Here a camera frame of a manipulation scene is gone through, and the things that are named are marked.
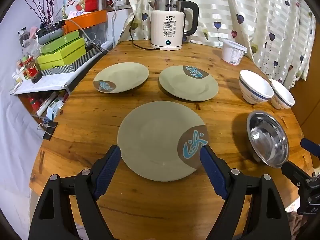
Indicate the white paper roll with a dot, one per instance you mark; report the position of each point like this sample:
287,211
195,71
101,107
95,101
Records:
46,103

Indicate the cream curtain with heart print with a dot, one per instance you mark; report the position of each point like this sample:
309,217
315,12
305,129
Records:
225,10

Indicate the cream electric kettle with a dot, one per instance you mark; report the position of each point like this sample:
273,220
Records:
167,30

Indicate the dark green flat box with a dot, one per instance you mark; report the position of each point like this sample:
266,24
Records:
62,41

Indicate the purple bud branches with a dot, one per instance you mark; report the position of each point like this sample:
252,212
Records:
46,7

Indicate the stainless steel bowl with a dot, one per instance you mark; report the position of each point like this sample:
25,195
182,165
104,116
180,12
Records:
267,140

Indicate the chevron patterned box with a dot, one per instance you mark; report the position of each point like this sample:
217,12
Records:
65,68

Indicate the clear storage box orange lid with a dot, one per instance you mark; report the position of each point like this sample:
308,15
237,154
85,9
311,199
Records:
87,20

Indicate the white plastic tub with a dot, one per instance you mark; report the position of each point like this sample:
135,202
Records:
232,55

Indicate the white tissue packet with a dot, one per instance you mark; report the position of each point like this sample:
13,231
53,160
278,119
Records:
54,110

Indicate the black binder clip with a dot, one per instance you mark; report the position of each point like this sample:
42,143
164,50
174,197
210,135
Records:
49,130

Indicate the lime green box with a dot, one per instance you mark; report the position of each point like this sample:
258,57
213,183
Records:
62,57

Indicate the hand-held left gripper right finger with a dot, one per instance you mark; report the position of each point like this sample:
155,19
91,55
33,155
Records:
212,170

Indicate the red printed can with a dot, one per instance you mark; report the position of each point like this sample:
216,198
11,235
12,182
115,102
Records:
32,68

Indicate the grey-green plate with fish print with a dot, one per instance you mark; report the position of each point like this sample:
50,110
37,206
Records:
155,140
125,76
185,85

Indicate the white shelf board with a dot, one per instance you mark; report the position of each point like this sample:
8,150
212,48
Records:
45,82

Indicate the clear plastic bag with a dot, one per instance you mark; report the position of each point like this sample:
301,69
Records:
27,41

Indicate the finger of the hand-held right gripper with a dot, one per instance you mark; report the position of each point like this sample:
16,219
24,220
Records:
308,145
295,172

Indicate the grey oval case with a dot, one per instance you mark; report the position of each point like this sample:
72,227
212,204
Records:
48,36

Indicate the white bowl with blue band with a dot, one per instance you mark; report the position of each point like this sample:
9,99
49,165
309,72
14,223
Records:
282,95
255,85

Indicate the black small device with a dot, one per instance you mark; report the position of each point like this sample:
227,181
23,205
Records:
51,25

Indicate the wooden cabinet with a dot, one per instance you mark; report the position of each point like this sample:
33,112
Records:
307,105

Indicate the row of small bottles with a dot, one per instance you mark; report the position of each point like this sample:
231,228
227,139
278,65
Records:
19,72

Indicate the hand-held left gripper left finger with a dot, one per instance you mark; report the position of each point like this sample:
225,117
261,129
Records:
107,170

